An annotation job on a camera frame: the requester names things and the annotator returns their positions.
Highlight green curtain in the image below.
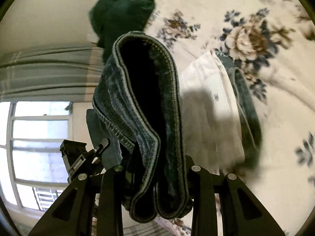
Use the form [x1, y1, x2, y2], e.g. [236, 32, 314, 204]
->
[0, 43, 106, 102]

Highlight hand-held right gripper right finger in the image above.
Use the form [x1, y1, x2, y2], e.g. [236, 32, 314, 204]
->
[189, 163, 287, 236]

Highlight folded white pants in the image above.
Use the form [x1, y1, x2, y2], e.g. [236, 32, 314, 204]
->
[180, 50, 245, 175]

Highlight dark blue jeans pants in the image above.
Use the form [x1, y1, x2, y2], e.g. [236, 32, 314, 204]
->
[86, 31, 194, 224]

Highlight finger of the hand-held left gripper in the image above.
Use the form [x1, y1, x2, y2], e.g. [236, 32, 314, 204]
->
[84, 138, 110, 175]

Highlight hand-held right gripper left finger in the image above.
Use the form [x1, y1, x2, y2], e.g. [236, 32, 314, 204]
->
[28, 163, 128, 236]

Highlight window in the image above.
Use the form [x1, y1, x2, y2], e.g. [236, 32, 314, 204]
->
[0, 101, 74, 212]

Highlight dark green blanket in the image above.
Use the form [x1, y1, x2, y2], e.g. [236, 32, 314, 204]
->
[89, 0, 157, 62]

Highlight floral bedspread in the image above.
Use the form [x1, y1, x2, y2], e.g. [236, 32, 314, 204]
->
[143, 0, 315, 236]

